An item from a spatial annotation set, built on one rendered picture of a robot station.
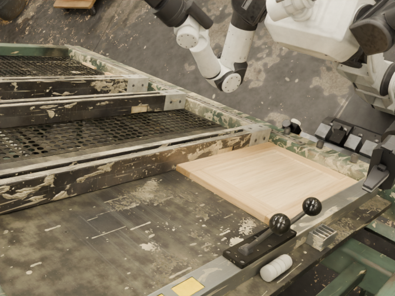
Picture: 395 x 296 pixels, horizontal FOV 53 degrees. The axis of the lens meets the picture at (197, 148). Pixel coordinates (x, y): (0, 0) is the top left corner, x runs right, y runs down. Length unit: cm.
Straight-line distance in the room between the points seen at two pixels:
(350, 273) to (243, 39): 78
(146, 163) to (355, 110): 152
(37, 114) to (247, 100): 171
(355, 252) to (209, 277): 48
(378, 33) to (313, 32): 18
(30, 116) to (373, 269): 107
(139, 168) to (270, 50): 205
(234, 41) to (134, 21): 263
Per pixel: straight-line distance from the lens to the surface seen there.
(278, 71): 284
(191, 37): 122
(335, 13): 117
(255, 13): 131
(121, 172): 103
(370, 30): 112
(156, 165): 110
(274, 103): 270
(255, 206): 103
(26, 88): 164
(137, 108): 161
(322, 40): 117
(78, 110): 145
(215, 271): 74
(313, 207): 81
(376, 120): 231
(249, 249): 78
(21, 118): 136
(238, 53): 139
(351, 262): 110
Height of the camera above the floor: 220
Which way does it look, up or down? 52 degrees down
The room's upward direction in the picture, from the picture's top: 47 degrees counter-clockwise
